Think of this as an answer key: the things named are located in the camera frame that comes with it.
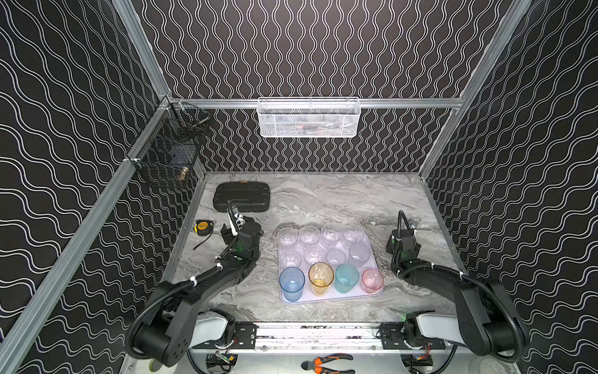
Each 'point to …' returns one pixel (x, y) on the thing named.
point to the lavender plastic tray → (293, 256)
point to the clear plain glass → (309, 235)
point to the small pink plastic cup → (371, 280)
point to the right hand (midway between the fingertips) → (405, 239)
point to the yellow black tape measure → (203, 227)
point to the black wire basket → (170, 147)
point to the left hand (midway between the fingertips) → (235, 218)
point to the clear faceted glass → (287, 237)
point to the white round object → (493, 365)
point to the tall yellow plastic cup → (321, 274)
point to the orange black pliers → (315, 365)
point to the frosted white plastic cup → (359, 254)
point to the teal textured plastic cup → (346, 277)
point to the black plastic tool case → (247, 196)
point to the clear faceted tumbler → (314, 255)
